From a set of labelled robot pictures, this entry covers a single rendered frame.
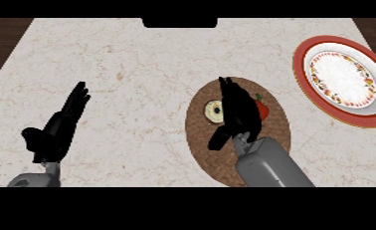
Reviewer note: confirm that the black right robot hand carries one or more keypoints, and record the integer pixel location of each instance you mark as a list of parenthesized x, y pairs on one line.
[(239, 108)]

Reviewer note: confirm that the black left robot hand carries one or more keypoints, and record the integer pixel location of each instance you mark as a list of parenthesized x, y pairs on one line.
[(59, 131)]

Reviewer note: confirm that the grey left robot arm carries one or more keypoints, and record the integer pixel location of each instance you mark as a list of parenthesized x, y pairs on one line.
[(38, 176)]

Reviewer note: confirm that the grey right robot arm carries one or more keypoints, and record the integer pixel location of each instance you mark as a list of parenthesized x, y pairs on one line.
[(268, 164)]

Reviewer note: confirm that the cupcake with pale frosting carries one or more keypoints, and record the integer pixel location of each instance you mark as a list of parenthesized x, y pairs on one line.
[(214, 110)]

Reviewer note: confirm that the brown woven round placemat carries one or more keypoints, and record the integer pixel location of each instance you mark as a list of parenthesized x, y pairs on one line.
[(205, 141)]

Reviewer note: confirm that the red-rimmed white floral plate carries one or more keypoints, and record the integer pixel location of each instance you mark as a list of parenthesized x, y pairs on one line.
[(340, 78)]

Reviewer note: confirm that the red pepper with green stem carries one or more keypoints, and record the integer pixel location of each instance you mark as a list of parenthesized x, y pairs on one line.
[(262, 109)]

